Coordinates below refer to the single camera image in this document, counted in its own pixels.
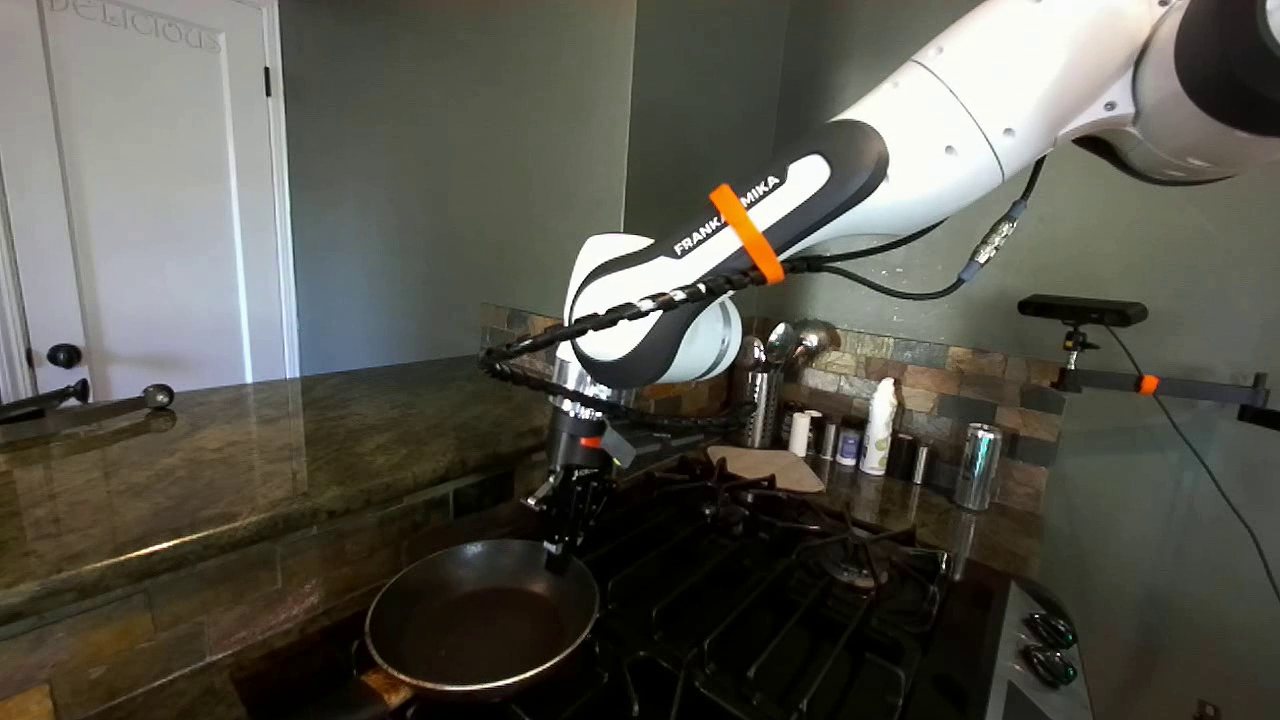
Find white quilted pot holder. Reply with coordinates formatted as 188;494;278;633
703;440;831;500

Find steel utensil canister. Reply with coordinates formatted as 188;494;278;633
730;355;792;451

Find thin camera cable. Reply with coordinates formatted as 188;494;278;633
1100;323;1280;608

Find black gas stove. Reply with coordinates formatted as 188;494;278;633
236;451;1100;720

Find black stereo camera bar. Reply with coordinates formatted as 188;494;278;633
1014;292;1151;332

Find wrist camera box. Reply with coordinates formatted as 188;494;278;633
604;419;706;473

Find white plastic bottle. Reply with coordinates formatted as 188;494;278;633
854;370;903;480

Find small white cylinder container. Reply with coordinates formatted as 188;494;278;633
785;406;818;464

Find dark glass bottle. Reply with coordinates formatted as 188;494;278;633
890;434;934;487

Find black stove knob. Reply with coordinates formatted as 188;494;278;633
1021;645;1078;690
1022;608;1078;650

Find white door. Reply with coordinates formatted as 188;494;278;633
0;0;302;405

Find granite raised counter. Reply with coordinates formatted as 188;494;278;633
0;351;734;720

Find black frying pan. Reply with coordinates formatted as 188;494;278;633
354;537;604;712

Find camera mount arm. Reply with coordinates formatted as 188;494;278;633
1051;323;1280;434

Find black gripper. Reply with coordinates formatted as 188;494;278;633
524;419;631;577

